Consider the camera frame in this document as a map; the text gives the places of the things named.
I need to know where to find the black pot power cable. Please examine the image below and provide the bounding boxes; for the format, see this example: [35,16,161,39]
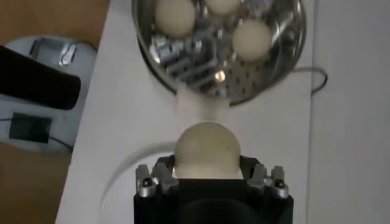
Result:
[292,66,329,96]

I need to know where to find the grey robot wheeled base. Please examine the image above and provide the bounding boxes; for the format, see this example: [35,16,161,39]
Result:
[0,35,98,153]

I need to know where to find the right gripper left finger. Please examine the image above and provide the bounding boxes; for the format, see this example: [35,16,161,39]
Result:
[135,155,180,198]

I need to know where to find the white round plate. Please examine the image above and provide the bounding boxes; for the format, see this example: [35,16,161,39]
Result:
[99,140,183,224]

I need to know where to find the white steamed baozi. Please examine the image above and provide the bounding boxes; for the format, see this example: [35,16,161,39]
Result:
[154,0,197,40]
[232,19,274,63]
[173,121,242,180]
[205,0,241,16]

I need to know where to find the steel steamer basket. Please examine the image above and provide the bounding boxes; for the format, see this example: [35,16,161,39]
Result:
[131,0,307,122]

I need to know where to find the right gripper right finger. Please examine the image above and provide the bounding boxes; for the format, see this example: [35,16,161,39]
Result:
[239,155,289,199]

